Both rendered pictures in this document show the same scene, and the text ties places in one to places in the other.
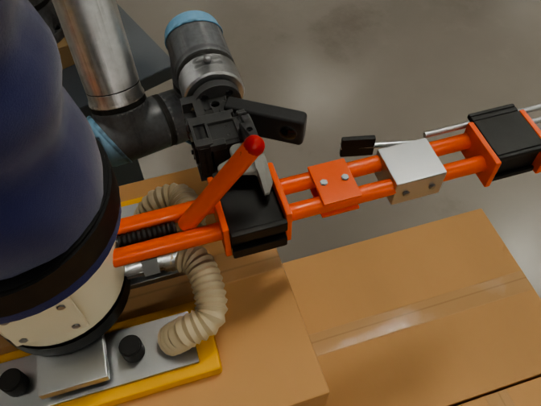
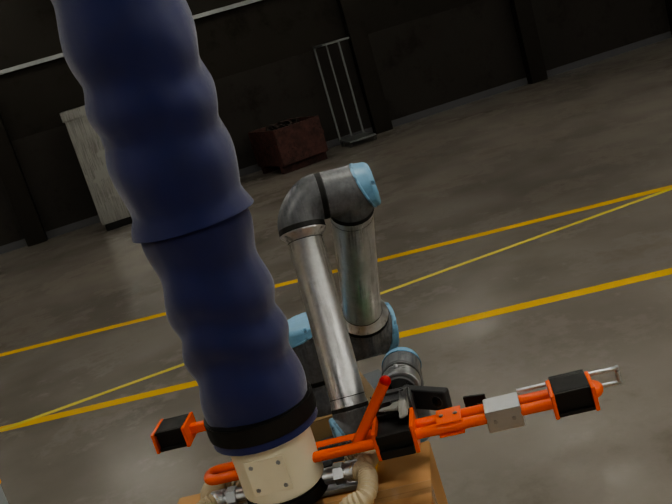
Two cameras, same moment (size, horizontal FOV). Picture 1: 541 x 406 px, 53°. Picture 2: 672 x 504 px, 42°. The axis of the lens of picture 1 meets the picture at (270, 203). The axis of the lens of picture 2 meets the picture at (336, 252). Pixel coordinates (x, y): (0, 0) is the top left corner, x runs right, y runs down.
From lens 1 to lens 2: 1.27 m
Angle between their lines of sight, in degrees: 46
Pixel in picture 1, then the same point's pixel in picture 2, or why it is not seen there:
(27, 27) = (275, 312)
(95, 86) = (333, 393)
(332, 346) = not seen: outside the picture
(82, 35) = (327, 360)
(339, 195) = (447, 420)
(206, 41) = (399, 359)
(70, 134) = (289, 360)
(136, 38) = not seen: hidden behind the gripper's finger
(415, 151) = (505, 398)
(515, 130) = (573, 381)
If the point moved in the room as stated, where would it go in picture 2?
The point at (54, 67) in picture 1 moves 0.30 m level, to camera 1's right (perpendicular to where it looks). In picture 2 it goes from (283, 327) to (430, 308)
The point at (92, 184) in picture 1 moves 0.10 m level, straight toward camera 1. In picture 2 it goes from (296, 386) to (300, 406)
